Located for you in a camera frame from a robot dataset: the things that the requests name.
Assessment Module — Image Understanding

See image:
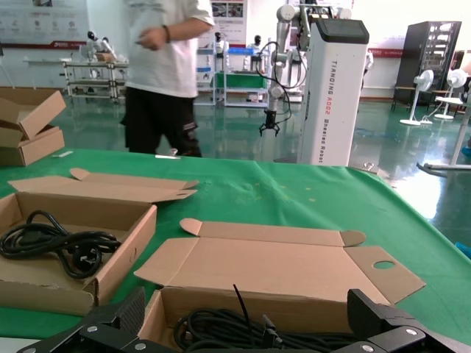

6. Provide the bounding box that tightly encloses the cardboard box with round hole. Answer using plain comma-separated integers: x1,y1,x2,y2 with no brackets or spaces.
133,217,428,353
0,167,200,318

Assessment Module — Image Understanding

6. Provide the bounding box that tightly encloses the black power cable bundle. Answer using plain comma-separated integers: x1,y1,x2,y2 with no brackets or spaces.
172,282,369,353

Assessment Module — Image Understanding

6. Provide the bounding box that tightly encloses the blue and white shelf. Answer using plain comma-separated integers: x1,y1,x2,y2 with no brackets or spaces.
196,46,218,93

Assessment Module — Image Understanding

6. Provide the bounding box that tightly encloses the white standing fan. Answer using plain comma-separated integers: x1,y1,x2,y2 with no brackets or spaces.
399,68,435,127
433,68,469,120

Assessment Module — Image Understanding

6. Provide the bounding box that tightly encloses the metal pipe rack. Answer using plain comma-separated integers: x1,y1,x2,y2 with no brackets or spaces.
61,60,130,103

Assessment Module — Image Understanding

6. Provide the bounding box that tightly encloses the grey cobot arm with gripper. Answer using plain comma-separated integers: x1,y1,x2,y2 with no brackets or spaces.
258,4,314,138

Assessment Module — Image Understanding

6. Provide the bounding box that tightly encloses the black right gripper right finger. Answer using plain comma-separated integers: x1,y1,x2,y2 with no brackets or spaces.
341,288,471,353

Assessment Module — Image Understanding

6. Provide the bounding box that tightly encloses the white black-headed humanoid robot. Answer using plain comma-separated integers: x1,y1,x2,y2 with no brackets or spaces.
245,34,265,51
213,32,231,57
85,29,119,64

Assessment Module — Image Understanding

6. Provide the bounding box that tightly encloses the green tablecloth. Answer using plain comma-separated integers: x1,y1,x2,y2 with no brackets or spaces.
0,148,471,353

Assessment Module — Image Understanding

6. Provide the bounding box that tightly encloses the white wheeled robot column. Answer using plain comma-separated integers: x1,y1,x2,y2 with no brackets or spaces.
296,16,370,167

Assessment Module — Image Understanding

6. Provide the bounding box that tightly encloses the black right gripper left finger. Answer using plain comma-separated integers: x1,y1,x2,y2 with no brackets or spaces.
16,286,166,353

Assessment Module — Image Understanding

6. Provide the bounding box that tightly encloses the wall poster with red strip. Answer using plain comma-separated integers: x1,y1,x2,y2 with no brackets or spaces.
0,0,90,48

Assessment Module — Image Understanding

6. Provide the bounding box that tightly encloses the open stacked cardboard box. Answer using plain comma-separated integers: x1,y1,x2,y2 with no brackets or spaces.
0,87,68,141
0,124,66,168

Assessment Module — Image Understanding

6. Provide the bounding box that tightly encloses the white-legged desk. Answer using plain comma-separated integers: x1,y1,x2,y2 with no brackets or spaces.
417,94,471,173

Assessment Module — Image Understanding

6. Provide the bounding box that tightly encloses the person in white shirt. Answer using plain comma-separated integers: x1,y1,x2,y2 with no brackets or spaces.
120,0,216,159

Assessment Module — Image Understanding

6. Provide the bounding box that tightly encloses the black equipment cabinet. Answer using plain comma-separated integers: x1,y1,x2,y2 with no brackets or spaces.
391,21,463,114

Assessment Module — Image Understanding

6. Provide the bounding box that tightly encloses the black power cable with plug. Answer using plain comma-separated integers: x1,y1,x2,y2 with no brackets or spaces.
0,210,123,279

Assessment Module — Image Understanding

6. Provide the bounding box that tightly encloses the shelf with green panel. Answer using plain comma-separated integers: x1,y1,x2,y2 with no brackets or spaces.
211,46,270,108

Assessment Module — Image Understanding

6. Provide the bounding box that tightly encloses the wall poster with photo row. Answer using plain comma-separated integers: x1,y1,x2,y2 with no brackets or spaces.
210,0,247,48

